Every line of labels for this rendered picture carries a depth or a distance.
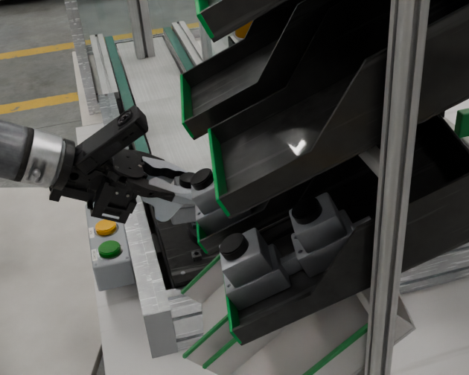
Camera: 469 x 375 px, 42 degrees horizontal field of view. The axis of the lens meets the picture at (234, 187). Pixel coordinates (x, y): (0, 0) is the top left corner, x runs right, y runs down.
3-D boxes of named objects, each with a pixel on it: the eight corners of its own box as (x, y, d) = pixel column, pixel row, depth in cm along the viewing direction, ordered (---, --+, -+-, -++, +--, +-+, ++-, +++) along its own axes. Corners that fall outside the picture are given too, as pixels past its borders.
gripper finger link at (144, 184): (171, 192, 91) (115, 171, 89) (176, 182, 90) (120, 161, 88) (170, 209, 87) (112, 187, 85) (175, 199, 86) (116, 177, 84)
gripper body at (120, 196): (123, 196, 96) (46, 176, 90) (144, 150, 92) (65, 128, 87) (129, 226, 90) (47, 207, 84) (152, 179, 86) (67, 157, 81)
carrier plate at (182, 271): (175, 292, 104) (173, 282, 103) (152, 213, 124) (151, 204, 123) (308, 260, 109) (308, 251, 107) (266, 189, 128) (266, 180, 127)
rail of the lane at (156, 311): (152, 359, 104) (142, 312, 98) (104, 126, 176) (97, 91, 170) (184, 350, 105) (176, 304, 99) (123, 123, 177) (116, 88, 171)
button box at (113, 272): (98, 292, 113) (91, 266, 109) (90, 227, 130) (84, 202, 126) (136, 283, 114) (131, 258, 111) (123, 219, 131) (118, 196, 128)
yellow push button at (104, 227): (97, 241, 117) (95, 233, 116) (95, 229, 120) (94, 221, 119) (118, 236, 118) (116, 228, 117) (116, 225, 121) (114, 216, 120)
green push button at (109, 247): (100, 264, 111) (98, 255, 110) (98, 251, 115) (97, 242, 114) (123, 259, 112) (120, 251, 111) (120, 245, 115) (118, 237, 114)
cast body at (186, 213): (172, 225, 94) (170, 188, 90) (167, 207, 97) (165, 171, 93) (225, 217, 96) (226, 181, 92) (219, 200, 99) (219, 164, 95)
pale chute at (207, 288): (208, 370, 85) (182, 357, 83) (202, 303, 96) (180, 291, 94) (354, 242, 75) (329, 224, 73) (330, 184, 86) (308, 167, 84)
